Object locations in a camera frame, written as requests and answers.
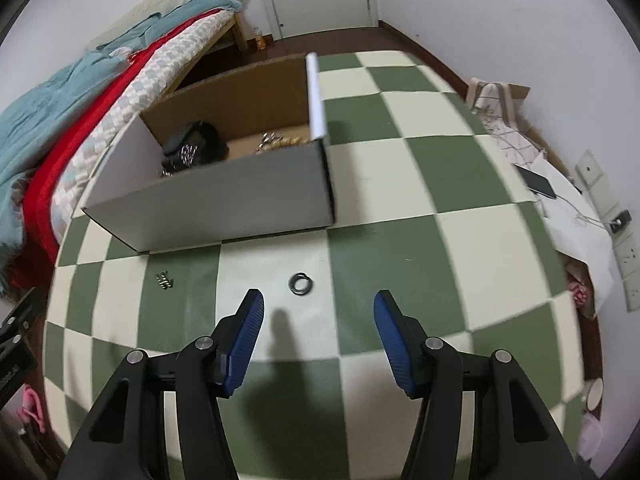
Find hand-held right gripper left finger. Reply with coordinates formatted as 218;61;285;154
56;288;266;480

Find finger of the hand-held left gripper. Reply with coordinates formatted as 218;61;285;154
0;286;37;346

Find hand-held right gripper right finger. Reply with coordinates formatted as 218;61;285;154
372;289;583;480

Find small black ring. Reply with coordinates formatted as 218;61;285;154
288;272;315;295

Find cardboard box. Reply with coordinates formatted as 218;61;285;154
80;52;337;255

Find thick silver chain necklace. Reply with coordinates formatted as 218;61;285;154
257;131;286;153

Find black bangle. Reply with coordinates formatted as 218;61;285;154
161;121;230;173

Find pink slippers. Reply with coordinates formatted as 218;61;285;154
17;385;48;436

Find green checkered tablecloth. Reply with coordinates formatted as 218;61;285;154
42;50;588;480

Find pink printed bag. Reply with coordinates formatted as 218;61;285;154
567;280;594;313

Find red blanket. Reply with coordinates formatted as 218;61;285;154
22;15;221;286

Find white cup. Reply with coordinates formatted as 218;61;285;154
585;377;606;411

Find blue duvet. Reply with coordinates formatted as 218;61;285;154
0;50;135;261

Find white paper bag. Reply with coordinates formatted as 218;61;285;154
515;150;616;321

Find black smartphone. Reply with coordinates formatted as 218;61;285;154
515;164;557;200

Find grid pattern tote bag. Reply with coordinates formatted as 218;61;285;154
465;77;543;161

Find grey checkered bed sheet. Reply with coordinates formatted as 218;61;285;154
50;10;236;221

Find white charging cable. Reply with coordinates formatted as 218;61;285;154
537;192;612;228

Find wall socket strip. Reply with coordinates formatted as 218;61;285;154
572;149;640;313

